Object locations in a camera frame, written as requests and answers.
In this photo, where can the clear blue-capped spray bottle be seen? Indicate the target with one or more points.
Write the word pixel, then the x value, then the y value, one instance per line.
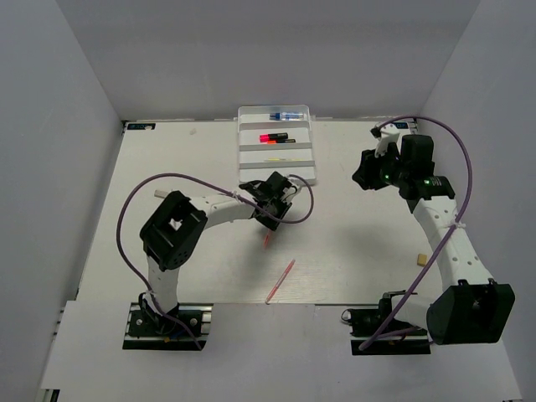
pixel 287 116

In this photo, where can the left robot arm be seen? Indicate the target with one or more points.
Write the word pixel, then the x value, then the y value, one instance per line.
pixel 171 234

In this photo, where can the tan eraser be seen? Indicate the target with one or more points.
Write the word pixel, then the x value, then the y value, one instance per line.
pixel 422 260

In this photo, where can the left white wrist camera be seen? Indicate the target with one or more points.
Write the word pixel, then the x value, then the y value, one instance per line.
pixel 294 189

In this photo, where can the white eraser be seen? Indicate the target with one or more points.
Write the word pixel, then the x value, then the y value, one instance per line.
pixel 160 194

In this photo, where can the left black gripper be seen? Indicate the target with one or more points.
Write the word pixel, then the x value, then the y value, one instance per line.
pixel 284 208

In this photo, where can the left blue table label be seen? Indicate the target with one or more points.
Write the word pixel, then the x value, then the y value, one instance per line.
pixel 140 126

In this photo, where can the blue table label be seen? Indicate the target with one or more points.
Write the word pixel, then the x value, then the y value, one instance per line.
pixel 140 126
pixel 402 125

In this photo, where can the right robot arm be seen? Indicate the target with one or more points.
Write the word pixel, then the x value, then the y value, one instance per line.
pixel 473 307

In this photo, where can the white tiered organizer tray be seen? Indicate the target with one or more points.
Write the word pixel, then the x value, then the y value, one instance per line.
pixel 253 121

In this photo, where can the yellow pen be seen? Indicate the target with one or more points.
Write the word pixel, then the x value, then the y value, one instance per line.
pixel 286 160

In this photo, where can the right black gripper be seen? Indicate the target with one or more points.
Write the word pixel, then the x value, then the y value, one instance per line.
pixel 365 176

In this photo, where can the pink black highlighter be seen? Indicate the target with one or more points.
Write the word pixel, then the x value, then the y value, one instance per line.
pixel 273 137

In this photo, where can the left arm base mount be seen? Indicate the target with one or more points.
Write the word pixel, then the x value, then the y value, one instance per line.
pixel 145 332

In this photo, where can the orange-capped black marker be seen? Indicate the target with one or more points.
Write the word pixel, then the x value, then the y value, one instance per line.
pixel 281 141

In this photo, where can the right blue table label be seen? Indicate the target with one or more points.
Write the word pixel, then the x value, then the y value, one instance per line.
pixel 402 125

